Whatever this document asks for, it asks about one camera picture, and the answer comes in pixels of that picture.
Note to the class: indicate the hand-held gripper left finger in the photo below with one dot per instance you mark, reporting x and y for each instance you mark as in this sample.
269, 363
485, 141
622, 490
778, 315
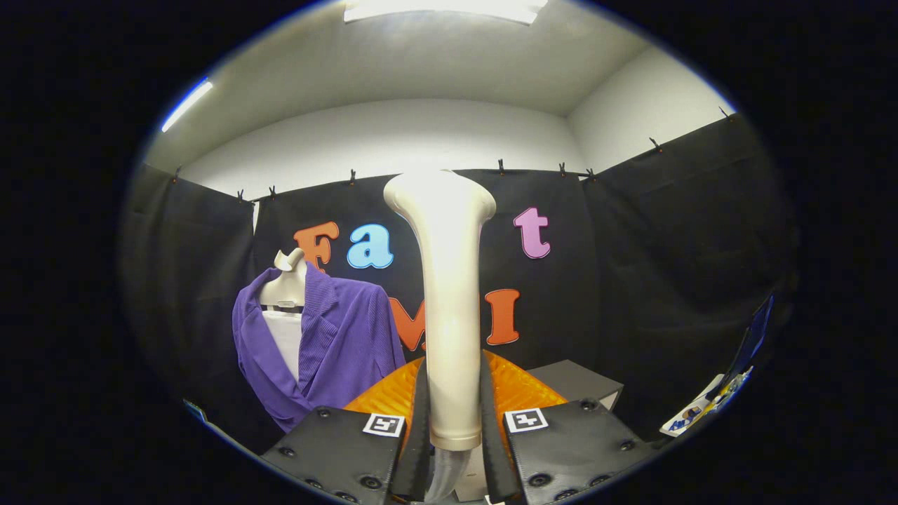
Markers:
418, 435

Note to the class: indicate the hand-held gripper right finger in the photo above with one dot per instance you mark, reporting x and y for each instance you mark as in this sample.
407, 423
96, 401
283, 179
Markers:
491, 435

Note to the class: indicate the white garment steamer head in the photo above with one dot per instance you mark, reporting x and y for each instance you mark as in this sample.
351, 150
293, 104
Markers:
452, 315

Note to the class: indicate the grey top drawer cabinet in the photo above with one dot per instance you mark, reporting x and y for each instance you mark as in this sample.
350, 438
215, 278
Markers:
575, 379

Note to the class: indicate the white side table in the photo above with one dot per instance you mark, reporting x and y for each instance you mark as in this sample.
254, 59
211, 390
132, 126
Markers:
677, 424

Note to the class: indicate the blue and yellow clutter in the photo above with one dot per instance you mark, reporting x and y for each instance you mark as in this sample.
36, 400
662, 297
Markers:
708, 407

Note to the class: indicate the black backdrop cloth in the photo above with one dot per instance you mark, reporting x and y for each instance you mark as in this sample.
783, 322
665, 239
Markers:
666, 266

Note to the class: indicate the row of black backdrop clips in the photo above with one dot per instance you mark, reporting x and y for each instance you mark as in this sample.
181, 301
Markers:
501, 166

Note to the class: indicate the dark computer monitor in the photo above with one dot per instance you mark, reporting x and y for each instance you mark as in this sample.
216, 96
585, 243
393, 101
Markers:
752, 337

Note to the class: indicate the narrow ceiling light strip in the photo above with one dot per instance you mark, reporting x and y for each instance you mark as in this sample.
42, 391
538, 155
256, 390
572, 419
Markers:
186, 105

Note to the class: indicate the wide ceiling light panel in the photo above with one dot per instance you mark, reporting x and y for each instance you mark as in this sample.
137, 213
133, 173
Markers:
442, 8

